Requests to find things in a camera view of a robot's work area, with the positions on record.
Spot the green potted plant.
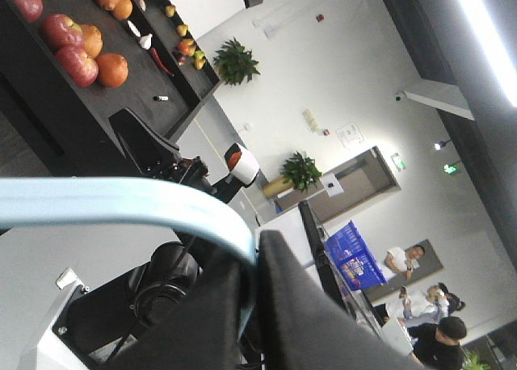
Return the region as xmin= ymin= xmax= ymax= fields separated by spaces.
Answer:
xmin=263 ymin=151 xmax=322 ymax=198
xmin=213 ymin=38 xmax=260 ymax=86

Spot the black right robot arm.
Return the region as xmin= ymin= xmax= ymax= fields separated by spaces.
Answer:
xmin=109 ymin=107 xmax=260 ymax=204

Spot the blue plastic crate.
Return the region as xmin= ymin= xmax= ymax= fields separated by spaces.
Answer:
xmin=324 ymin=221 xmax=388 ymax=291

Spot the person in white shirt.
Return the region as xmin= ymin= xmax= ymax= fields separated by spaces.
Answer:
xmin=381 ymin=244 xmax=426 ymax=282

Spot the dark wooden fruit stand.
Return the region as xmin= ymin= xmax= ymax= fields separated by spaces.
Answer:
xmin=1 ymin=0 xmax=219 ymax=176

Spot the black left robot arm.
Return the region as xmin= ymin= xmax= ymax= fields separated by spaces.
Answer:
xmin=19 ymin=230 xmax=415 ymax=369

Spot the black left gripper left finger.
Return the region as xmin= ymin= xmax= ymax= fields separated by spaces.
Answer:
xmin=105 ymin=260 xmax=241 ymax=369

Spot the person in black shirt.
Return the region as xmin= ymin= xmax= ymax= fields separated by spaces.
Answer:
xmin=408 ymin=317 xmax=467 ymax=370

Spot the orange fruit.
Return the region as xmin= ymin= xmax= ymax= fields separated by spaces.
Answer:
xmin=95 ymin=53 xmax=128 ymax=88
xmin=80 ymin=24 xmax=103 ymax=58

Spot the light blue plastic basket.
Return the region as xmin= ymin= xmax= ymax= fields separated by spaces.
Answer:
xmin=1 ymin=177 xmax=256 ymax=269

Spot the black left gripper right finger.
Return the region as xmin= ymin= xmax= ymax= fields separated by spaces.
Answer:
xmin=258 ymin=230 xmax=419 ymax=369

